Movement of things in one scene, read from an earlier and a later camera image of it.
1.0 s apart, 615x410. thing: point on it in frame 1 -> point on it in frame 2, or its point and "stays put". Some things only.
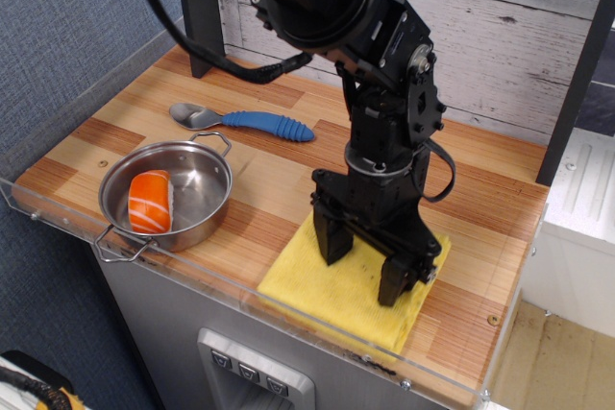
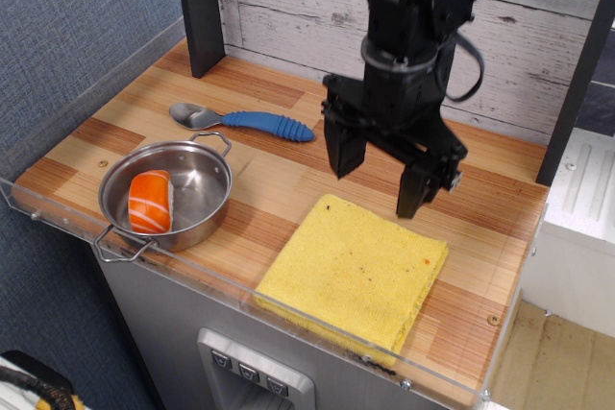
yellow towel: [344, 298] stays put
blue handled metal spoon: [192, 116] stays put
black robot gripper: [383, 205] -> [401, 108]
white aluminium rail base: [581, 195] stays put
